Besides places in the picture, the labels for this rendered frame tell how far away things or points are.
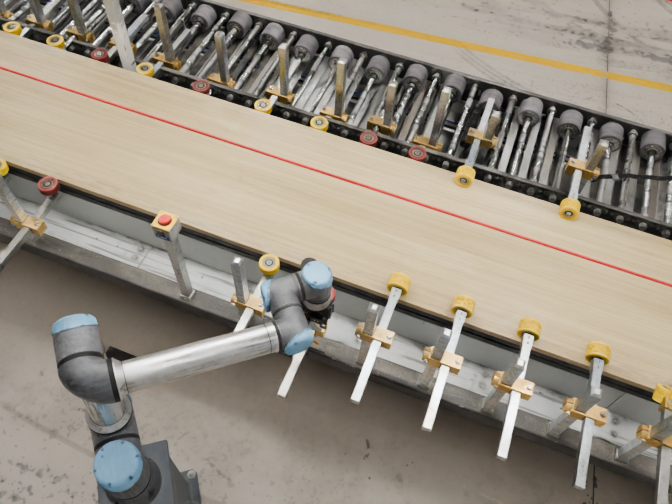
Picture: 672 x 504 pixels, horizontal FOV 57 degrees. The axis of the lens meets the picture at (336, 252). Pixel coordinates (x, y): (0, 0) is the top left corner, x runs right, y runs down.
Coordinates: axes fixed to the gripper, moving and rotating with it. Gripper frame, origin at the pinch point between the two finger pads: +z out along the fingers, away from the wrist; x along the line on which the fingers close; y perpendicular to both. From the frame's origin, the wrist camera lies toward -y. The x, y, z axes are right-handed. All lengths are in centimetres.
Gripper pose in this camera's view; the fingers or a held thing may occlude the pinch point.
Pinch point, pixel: (309, 324)
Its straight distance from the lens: 215.2
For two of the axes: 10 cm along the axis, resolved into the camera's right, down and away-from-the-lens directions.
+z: -0.5, 5.5, 8.4
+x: 3.6, -7.7, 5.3
